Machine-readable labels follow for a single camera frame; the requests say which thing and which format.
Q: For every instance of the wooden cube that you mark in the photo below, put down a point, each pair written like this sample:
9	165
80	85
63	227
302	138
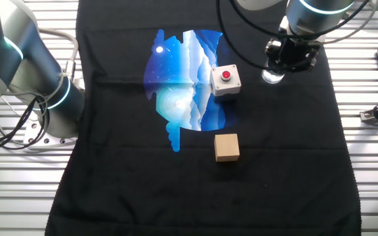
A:
226	147

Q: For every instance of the clear glass jar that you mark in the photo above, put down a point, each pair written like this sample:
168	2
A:
271	78

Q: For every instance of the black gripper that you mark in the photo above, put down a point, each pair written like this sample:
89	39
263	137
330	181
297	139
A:
294	52

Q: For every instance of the grey box with red button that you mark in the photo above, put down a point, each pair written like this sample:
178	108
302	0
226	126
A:
233	82

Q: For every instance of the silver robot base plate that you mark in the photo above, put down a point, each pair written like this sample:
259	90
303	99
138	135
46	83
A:
38	132

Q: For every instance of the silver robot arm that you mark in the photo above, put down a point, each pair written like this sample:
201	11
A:
12	59

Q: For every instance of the black cloth with blue print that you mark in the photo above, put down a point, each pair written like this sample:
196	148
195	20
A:
143	196

